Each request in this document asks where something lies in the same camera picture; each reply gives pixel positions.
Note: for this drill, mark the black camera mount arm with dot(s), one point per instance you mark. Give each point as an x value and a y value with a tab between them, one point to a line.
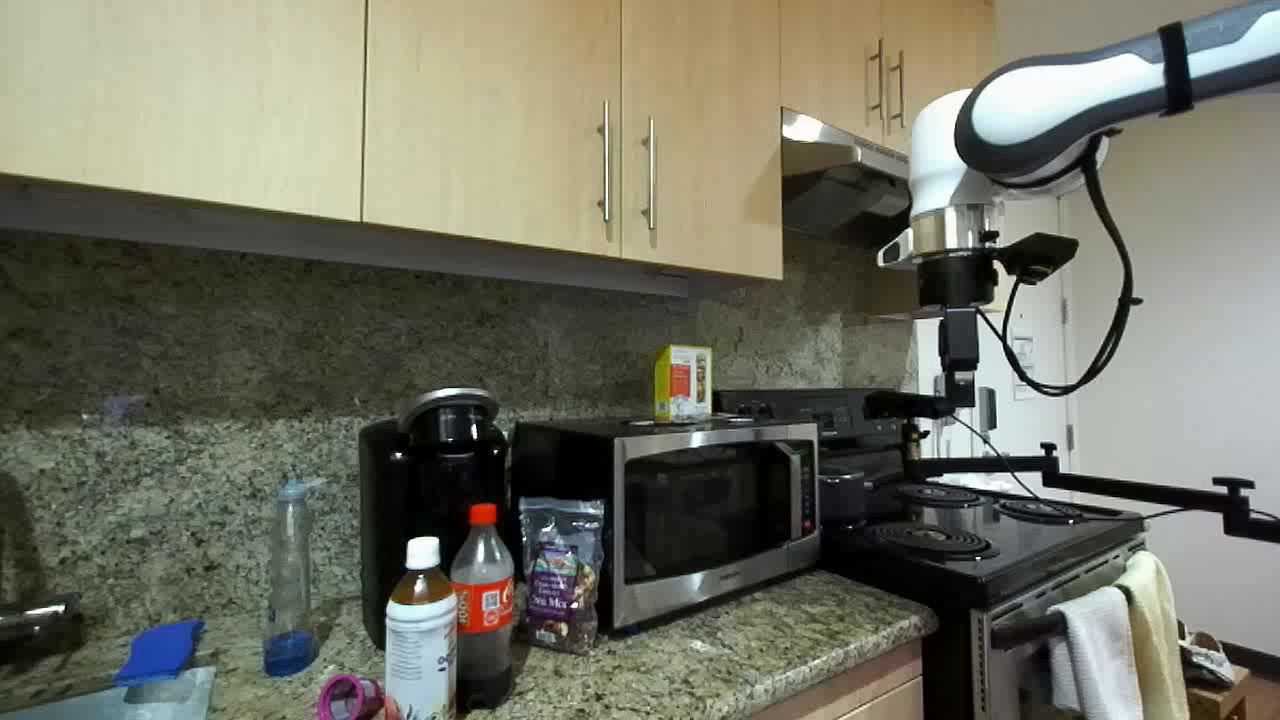
1135	487

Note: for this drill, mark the wooden stool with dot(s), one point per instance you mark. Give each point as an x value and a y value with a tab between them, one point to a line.
1217	683

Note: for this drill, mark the steel range hood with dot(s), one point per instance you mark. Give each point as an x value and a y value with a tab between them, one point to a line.
842	160

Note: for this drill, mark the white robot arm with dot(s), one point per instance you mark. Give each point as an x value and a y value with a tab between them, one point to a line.
1066	95

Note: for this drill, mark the purple snack bag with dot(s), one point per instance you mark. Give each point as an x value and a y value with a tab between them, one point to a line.
561	575

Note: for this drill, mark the blue sponge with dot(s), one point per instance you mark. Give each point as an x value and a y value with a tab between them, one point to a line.
163	649

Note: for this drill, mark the black coffee machine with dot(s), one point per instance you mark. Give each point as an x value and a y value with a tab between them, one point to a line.
425	523

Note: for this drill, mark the wide wooden cabinet door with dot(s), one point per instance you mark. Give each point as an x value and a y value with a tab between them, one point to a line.
183	95

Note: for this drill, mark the clear spray bottle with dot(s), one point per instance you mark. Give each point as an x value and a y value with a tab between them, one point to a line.
295	584

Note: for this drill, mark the black electric stove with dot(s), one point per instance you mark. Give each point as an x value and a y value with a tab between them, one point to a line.
985	560

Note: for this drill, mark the white label bottle white cap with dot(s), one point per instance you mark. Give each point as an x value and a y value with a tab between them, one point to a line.
421	640

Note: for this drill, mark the yellow towel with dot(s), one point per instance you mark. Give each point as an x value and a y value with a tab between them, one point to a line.
1162	625

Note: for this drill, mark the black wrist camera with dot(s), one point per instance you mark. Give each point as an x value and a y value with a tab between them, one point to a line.
1039	254

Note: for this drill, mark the white towel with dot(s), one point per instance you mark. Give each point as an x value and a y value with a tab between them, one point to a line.
1102	653

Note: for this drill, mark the black appliance behind microwave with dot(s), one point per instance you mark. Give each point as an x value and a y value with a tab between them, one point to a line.
813	405

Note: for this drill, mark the black sink faucet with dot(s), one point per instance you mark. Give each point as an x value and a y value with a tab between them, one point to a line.
38	630

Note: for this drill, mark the narrow wooden cabinet door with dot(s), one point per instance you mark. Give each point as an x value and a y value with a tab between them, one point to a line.
940	54
824	63

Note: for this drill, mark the clear plastic container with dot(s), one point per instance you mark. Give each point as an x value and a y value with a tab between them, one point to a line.
121	701

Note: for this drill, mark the coffee machine lid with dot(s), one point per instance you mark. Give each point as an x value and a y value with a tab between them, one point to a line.
451	405

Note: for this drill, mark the cola bottle red cap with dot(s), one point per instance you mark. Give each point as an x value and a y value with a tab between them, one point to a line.
481	604

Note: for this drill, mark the yellow and red box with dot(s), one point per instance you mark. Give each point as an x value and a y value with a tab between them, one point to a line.
681	387

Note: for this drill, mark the stainless steel microwave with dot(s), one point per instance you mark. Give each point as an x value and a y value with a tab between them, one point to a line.
692	512

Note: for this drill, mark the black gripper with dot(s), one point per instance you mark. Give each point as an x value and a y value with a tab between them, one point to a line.
956	282

